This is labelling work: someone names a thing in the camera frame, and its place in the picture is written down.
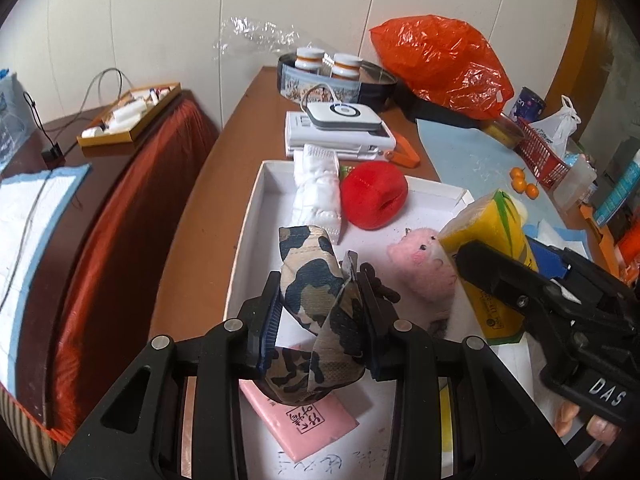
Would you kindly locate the orange-red table cloth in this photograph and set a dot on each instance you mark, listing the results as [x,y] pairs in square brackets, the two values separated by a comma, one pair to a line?
[115,240]

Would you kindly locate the pink tissue packet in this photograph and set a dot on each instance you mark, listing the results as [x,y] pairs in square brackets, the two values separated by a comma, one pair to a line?
[305,420]

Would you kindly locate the wooden tray of small items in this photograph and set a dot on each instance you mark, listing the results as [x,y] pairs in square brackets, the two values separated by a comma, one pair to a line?
[130,115]

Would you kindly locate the white plastic bag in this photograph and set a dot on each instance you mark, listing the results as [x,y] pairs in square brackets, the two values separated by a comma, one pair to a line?
[557,127]

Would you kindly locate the pink plush pig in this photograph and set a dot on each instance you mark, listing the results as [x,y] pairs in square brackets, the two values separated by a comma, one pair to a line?
[422,265]

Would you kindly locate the red plush apple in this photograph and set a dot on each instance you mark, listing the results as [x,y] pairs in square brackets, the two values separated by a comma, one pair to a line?
[372,195]

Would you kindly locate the white pill bottle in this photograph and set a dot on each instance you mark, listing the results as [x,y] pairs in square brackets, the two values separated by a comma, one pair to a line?
[309,59]
[346,66]

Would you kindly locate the small white grey device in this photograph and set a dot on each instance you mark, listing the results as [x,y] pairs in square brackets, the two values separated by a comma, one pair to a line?
[345,115]

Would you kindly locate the light blue mat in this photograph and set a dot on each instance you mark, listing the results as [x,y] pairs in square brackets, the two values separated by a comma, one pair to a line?
[465,160]

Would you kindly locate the blue can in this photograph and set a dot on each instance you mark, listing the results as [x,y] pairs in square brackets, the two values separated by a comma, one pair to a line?
[527,102]

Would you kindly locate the blue water jug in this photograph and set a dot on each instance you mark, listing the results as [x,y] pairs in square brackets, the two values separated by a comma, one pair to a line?
[10,110]

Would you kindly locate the camouflage cloth band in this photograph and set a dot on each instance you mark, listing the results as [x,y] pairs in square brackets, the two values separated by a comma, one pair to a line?
[315,280]

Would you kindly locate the striped cloth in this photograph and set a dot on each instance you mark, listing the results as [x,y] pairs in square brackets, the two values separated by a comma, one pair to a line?
[25,435]

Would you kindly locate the yellow tissue packet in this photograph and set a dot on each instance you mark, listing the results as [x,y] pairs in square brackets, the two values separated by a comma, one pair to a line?
[495,225]

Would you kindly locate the black power adapter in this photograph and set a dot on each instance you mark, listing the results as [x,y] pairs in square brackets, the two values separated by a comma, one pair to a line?
[52,153]

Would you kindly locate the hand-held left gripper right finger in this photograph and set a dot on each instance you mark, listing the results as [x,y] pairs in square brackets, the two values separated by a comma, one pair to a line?
[379,342]

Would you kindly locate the person's right hand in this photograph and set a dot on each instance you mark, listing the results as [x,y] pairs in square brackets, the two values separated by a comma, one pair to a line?
[595,427]

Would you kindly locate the orange plastic bag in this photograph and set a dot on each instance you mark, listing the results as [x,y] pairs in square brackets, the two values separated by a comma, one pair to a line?
[440,65]

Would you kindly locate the small orange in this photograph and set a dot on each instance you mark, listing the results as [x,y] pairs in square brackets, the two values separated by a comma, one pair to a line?
[517,173]
[531,190]
[519,184]

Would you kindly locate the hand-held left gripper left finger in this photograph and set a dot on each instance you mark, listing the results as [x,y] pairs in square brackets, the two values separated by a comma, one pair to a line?
[267,335]

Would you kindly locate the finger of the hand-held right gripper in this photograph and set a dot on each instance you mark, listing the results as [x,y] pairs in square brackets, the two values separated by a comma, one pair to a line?
[505,280]
[550,260]

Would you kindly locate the blue white box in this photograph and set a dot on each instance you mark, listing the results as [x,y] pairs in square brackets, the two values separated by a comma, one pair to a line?
[620,190]

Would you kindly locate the round printed tin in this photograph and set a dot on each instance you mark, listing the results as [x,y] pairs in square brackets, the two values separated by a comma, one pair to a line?
[320,87]

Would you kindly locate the clear plastic wrap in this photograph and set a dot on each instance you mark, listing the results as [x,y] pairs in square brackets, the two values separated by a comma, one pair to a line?
[255,35]

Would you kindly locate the red plastic basket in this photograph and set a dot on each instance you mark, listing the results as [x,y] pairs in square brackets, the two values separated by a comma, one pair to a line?
[542,160]

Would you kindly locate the white folded cloth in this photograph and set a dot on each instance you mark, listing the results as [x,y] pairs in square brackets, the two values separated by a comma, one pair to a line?
[317,190]

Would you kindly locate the white shallow box tray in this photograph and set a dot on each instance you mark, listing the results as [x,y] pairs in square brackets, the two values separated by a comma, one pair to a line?
[270,220]

